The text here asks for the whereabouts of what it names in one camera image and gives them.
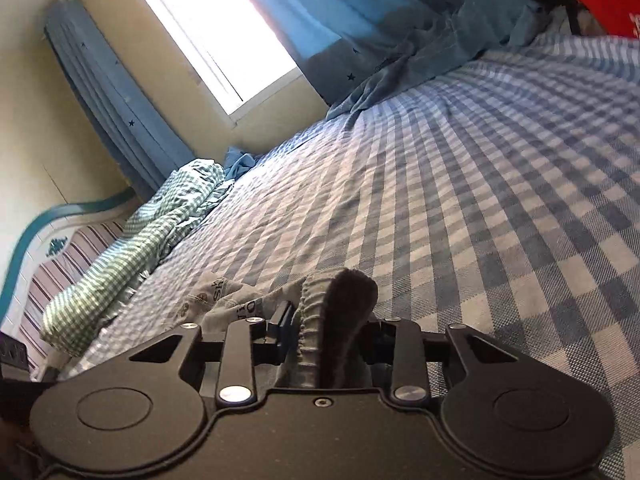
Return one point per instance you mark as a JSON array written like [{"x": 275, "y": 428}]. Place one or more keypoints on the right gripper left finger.
[{"x": 248, "y": 343}]

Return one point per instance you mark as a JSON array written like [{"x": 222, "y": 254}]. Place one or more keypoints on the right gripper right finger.
[{"x": 394, "y": 353}]

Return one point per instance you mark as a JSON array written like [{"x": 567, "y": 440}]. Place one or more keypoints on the grey printed pants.
[{"x": 330, "y": 309}]

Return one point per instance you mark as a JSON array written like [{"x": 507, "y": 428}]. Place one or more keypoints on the white teal headboard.
[{"x": 54, "y": 252}]

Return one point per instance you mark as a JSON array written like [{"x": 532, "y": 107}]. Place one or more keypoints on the blue checked bed sheet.
[{"x": 503, "y": 195}]

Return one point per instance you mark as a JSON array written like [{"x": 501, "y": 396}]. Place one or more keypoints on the green checked quilt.
[{"x": 74, "y": 317}]

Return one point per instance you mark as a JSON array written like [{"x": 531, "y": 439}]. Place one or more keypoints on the blue star curtain left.
[{"x": 134, "y": 133}]

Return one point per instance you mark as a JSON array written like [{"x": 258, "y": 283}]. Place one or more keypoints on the blue star curtain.
[
  {"x": 134, "y": 133},
  {"x": 357, "y": 53}
]

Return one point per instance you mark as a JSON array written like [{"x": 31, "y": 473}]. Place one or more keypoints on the blue star curtain right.
[{"x": 357, "y": 53}]

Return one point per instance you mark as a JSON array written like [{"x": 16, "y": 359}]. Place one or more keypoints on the bright window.
[{"x": 237, "y": 56}]

